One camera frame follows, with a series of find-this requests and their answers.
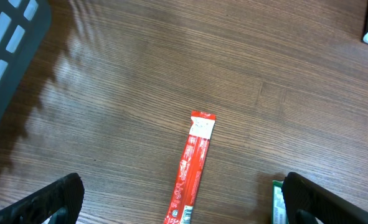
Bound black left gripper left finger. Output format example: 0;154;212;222
0;173;85;224

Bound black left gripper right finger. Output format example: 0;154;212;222
281;172;368;224

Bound dark green gum pack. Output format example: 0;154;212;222
271;180;289;224

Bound red candy bar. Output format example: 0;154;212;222
164;111;216;224

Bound dark grey plastic basket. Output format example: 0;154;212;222
0;0;52;120

